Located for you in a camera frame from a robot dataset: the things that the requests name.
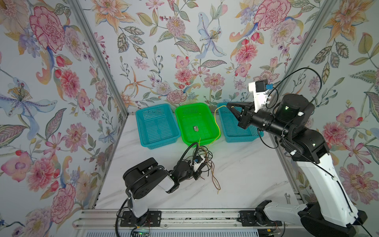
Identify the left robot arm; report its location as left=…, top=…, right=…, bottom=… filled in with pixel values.
left=123, top=104, right=212, bottom=220

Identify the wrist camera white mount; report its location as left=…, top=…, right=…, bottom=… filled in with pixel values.
left=192, top=155, right=205, bottom=172
left=248, top=80, right=273, bottom=113

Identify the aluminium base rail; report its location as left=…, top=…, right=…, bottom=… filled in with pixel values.
left=72, top=208, right=326, bottom=230

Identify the bright green basket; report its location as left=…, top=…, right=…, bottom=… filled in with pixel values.
left=175, top=103, right=221, bottom=146

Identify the teal basket right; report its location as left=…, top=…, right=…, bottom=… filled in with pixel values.
left=217, top=102, right=264, bottom=143

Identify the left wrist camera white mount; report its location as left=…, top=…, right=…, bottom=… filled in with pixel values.
left=192, top=155, right=205, bottom=172

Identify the silver wrench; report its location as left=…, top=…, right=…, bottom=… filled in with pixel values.
left=285, top=193, right=291, bottom=204

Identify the black cable pile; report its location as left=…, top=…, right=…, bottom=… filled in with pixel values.
left=189, top=146, right=222, bottom=193

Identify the teal basket left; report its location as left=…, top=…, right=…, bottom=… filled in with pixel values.
left=136, top=104, right=181, bottom=150

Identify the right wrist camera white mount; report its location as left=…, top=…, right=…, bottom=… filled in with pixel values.
left=248, top=80, right=273, bottom=113

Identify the teal basket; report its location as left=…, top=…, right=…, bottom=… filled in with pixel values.
left=217, top=102, right=264, bottom=143
left=136, top=104, right=181, bottom=150

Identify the yellow cable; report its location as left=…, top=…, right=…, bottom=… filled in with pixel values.
left=198, top=106, right=229, bottom=146

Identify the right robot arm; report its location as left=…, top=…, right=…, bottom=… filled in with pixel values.
left=227, top=94, right=367, bottom=237

